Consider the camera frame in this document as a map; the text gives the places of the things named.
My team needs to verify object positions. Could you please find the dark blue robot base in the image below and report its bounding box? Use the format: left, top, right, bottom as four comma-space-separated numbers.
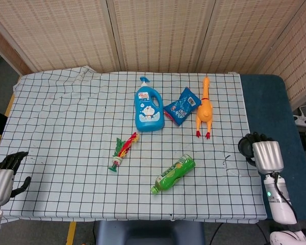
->
95, 220, 205, 245

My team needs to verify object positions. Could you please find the black floor cable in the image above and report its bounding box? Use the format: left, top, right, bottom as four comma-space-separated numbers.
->
209, 223, 226, 245

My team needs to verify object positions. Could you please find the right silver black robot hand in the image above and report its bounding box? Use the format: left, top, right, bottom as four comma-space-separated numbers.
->
244, 132, 284, 174

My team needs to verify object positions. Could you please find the white black checked tablecloth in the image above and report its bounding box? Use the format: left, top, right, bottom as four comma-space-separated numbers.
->
0, 66, 268, 224

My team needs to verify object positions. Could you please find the yellow rubber chicken toy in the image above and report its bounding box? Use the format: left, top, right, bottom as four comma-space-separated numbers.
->
195, 76, 214, 139

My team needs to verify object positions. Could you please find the green drink bottle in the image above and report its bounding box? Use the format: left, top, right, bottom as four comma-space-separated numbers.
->
150, 153, 196, 195

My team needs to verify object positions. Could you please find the white plastic chair base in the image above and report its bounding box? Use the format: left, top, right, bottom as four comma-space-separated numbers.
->
293, 104, 306, 128

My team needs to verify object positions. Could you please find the blue snack bag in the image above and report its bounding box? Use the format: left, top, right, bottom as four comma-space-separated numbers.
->
163, 87, 202, 126

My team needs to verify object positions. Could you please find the bamboo folding screen panel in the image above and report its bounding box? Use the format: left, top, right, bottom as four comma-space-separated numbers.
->
107, 0, 216, 74
0, 21, 30, 75
196, 0, 306, 75
257, 0, 306, 108
0, 0, 121, 74

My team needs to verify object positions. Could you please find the colourful feather shuttlecock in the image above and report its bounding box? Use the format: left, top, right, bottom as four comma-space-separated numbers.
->
108, 132, 140, 173

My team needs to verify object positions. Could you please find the blue detergent bottle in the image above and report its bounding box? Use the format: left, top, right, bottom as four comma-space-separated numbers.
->
134, 76, 166, 133

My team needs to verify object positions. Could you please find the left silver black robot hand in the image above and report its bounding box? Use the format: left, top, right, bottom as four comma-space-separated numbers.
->
0, 151, 32, 206

